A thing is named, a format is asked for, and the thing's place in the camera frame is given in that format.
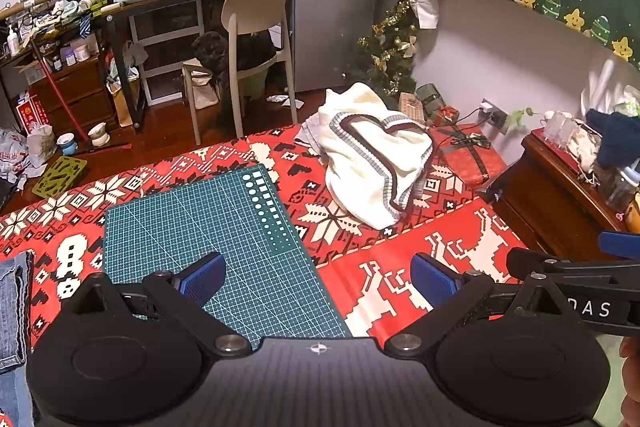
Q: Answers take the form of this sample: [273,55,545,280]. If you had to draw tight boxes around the white hanging cloth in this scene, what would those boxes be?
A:
[410,0,441,30]

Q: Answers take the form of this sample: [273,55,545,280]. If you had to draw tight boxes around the small red wrapped gift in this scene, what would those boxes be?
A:
[432,105,460,128]

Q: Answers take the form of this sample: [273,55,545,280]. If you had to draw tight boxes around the red-handled broom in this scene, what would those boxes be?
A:
[25,37,133,155]

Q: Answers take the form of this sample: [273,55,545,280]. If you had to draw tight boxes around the grey refrigerator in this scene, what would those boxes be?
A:
[268,0,381,94]

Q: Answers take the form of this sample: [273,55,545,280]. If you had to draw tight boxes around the red white plastic bag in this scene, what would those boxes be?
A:
[0,129,31,188]

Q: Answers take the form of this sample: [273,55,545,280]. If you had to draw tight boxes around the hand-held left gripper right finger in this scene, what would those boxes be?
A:
[386,251,575,355]

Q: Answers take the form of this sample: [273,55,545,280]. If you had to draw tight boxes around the red patterned blanket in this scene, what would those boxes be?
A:
[0,122,531,427]

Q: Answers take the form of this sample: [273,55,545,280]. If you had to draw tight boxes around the cream plastic chair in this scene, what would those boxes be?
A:
[181,0,296,145]

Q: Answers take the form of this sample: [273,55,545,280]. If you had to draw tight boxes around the wooden nightstand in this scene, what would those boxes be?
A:
[492,129,640,263]

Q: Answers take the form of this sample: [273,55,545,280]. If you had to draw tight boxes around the cream knit sweater vest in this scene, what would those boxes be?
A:
[318,82,435,230]

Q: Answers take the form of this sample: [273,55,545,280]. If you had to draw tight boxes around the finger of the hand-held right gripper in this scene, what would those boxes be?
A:
[506,247,640,283]
[597,230,640,258]

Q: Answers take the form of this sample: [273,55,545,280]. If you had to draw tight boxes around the small christmas tree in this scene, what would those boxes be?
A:
[347,0,426,98]

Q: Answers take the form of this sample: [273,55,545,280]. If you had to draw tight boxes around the person's right hand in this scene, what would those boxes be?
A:
[619,337,640,413]

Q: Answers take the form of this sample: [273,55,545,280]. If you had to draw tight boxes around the green foam tray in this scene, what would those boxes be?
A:
[31,155,88,200]

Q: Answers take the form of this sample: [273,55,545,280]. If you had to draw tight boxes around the green cutting mat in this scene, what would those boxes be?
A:
[102,163,353,353]

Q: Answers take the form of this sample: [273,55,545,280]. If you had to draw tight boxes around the large red wrapped gift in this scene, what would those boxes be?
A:
[430,122,508,188]

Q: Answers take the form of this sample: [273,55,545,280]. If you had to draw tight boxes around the red cardboard box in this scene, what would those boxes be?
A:
[15,92,51,132]

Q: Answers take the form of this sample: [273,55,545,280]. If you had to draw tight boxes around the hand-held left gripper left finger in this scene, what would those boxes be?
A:
[62,251,252,355]

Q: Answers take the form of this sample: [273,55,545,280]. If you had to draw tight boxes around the white tote bag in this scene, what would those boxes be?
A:
[182,69,221,110]

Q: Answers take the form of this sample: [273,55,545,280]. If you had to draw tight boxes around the wall power socket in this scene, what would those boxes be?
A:
[477,99,508,130]

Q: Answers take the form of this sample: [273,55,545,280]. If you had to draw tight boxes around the dark cat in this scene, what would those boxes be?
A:
[191,31,278,88]

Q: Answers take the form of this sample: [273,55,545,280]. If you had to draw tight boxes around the green wrapped gift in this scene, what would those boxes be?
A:
[417,83,443,118]

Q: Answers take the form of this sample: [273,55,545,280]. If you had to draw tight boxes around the blue jeans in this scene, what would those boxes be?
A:
[0,249,36,427]

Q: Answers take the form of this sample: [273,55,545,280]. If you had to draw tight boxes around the blue knit hat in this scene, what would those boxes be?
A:
[585,108,640,168]

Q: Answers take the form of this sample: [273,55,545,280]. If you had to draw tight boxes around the brown paper bag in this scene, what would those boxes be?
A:
[107,72,136,128]

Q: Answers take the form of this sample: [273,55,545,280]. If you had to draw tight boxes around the wooden drawer cabinet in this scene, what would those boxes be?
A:
[27,57,118,132]

